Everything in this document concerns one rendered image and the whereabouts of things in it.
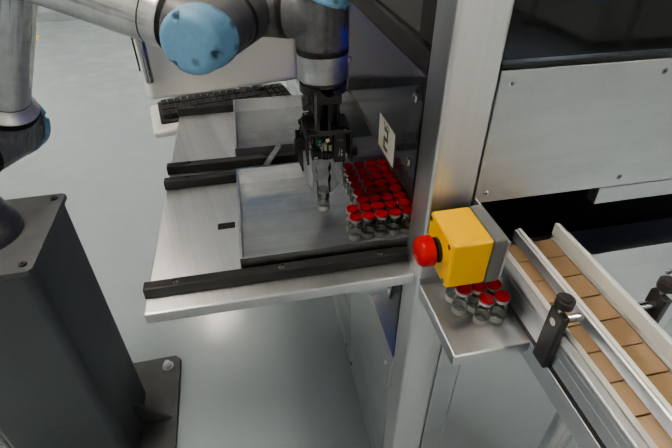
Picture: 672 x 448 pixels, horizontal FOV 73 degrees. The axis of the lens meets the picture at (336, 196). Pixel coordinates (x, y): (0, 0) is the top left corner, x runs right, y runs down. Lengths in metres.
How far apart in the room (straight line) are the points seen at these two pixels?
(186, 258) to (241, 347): 1.00
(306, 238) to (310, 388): 0.92
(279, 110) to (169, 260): 0.57
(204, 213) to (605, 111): 0.65
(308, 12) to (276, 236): 0.36
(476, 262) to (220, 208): 0.48
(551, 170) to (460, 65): 0.22
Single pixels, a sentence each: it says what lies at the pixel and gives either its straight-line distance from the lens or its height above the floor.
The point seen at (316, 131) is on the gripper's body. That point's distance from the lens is 0.68.
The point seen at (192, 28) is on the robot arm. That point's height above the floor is 1.25.
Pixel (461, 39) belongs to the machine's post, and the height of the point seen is 1.24.
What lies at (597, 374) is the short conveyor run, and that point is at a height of 0.93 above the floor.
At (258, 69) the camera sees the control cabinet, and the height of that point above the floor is 0.86.
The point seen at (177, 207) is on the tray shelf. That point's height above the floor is 0.88.
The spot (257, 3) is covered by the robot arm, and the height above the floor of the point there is 1.25.
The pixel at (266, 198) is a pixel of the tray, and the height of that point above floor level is 0.88.
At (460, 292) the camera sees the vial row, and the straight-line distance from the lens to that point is 0.64.
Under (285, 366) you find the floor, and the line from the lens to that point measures 1.68.
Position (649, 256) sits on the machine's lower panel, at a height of 0.85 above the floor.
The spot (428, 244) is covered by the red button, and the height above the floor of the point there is 1.01.
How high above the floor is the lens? 1.38
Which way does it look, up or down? 35 degrees down
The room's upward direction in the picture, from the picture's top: straight up
